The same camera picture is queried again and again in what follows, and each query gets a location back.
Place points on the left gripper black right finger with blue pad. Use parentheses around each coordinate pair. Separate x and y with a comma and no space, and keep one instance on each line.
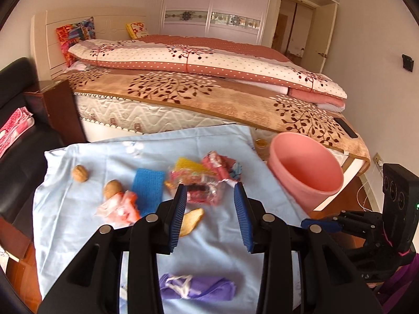
(267,234)

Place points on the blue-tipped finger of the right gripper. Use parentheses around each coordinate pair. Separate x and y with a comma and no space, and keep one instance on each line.
(329,225)

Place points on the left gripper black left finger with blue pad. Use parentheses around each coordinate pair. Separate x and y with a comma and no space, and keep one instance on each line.
(157,233)

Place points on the pink white plastic bag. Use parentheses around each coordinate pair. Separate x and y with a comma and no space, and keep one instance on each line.
(120,210)

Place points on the blue foam fruit net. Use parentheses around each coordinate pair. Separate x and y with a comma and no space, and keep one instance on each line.
(148,186)

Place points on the purple cloth bag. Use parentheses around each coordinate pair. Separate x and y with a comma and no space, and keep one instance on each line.
(200,288)

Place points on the clear red snack wrapper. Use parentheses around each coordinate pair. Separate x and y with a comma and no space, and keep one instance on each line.
(203,187)

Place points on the purple sleeve forearm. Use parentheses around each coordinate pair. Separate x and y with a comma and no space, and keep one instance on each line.
(399,294)

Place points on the pink plastic trash bin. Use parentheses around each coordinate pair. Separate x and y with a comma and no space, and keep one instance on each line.
(306,169)

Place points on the near walnut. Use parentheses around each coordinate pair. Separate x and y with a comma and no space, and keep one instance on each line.
(112,188)

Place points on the walnut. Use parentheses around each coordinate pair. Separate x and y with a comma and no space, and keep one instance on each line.
(112,188)
(80,174)

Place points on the yellow foam net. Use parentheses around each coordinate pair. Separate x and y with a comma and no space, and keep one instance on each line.
(185,164)

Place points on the red crumpled wrapper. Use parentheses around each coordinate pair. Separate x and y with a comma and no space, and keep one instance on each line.
(223,166)

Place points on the far walnut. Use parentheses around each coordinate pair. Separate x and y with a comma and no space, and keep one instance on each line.
(80,174)

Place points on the black remote on bed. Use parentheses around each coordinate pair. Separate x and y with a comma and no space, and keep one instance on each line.
(342,125)

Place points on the brown leaf pattern blanket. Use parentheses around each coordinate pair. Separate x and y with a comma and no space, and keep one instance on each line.
(217,97)

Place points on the bed with quilted mattress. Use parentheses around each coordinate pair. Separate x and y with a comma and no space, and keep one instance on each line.
(106,117)

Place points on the black leather chair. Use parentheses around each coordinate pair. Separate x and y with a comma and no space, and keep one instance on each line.
(23,165)

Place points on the dark wooden nightstand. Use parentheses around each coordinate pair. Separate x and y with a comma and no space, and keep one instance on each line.
(53,102)

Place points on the pink white folded cloth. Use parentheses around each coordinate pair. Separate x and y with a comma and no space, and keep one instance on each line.
(18,123)

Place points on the open cream door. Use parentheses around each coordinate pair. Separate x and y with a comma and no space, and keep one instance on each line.
(319,38)

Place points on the cream wooden headboard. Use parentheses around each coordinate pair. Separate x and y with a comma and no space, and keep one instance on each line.
(46,51)

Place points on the yellow red small pillow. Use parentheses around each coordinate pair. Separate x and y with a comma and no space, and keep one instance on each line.
(136,30)

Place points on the colourful patterned pillow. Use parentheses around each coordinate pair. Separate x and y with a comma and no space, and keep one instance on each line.
(71,34)

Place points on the white sliding wardrobe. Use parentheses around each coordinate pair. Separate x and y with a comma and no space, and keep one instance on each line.
(240,21)

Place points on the black camera box green light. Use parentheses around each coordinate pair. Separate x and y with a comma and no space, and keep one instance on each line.
(400,206)

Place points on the wall power socket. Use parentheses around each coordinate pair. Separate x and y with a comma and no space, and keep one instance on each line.
(378,161)

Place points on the black wall switch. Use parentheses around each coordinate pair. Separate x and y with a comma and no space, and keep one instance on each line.
(408,63)

